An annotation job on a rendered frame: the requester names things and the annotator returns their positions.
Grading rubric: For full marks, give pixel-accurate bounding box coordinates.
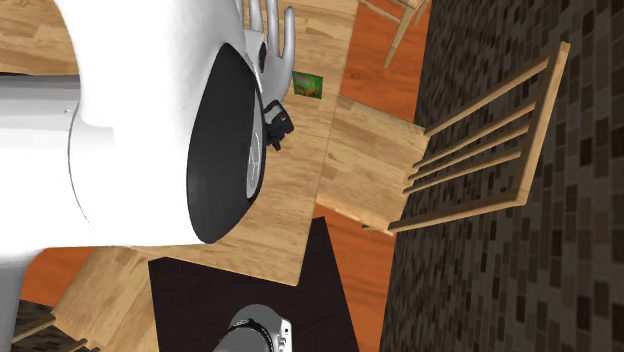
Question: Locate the wooden table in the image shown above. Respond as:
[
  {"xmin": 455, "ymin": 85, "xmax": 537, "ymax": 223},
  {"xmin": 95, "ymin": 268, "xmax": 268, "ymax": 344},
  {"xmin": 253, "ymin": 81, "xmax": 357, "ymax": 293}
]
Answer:
[{"xmin": 0, "ymin": 0, "xmax": 360, "ymax": 288}]

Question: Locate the dark robot stand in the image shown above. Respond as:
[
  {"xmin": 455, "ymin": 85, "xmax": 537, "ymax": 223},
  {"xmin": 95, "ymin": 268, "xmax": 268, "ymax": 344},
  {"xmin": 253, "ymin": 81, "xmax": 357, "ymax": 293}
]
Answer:
[{"xmin": 147, "ymin": 216, "xmax": 360, "ymax": 352}]

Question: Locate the green box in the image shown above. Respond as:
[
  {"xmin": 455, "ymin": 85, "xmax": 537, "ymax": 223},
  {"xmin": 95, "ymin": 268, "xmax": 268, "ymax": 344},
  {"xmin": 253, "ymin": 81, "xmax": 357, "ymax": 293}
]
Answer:
[{"xmin": 291, "ymin": 70, "xmax": 325, "ymax": 101}]

